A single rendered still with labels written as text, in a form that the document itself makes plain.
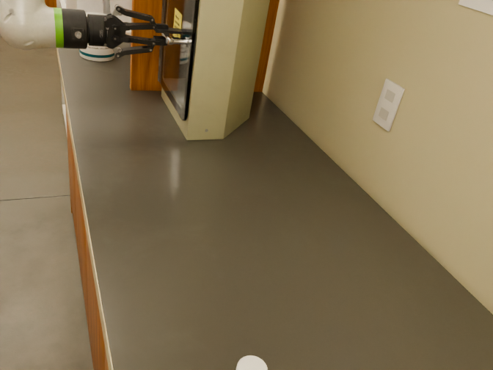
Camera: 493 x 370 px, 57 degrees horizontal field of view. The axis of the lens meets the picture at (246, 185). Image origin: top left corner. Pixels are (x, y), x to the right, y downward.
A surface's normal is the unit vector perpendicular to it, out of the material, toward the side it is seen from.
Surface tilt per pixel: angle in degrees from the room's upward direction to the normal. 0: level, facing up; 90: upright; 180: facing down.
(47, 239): 0
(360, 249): 0
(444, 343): 0
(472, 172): 90
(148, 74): 90
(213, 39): 90
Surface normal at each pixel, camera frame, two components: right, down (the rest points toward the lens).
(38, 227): 0.16, -0.84
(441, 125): -0.91, 0.07
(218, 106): 0.37, 0.54
